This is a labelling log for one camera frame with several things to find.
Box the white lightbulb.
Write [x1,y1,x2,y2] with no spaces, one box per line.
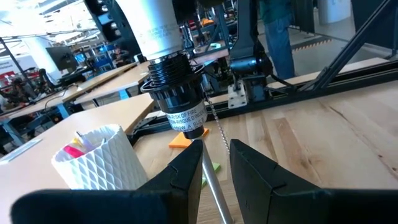
[114,0,185,62]

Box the person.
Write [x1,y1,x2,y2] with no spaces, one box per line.
[110,46,127,68]
[259,0,296,81]

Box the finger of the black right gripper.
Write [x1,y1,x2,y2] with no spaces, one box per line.
[83,0,142,60]

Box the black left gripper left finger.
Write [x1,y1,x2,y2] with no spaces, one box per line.
[10,139,205,224]

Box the black computer monitor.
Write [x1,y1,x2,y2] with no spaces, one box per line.
[45,45,79,73]

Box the green sticky note pad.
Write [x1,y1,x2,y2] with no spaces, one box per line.
[201,161,222,189]

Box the light wood desk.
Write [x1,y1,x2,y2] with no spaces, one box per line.
[73,60,153,106]
[0,92,157,218]

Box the orange sticky note pad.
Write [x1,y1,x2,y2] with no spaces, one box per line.
[168,127,210,149]

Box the white card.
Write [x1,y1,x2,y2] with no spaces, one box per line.
[0,138,44,166]

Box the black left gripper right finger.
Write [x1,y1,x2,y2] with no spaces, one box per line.
[229,138,398,224]

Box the white textured cup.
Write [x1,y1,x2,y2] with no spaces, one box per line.
[50,123,149,191]

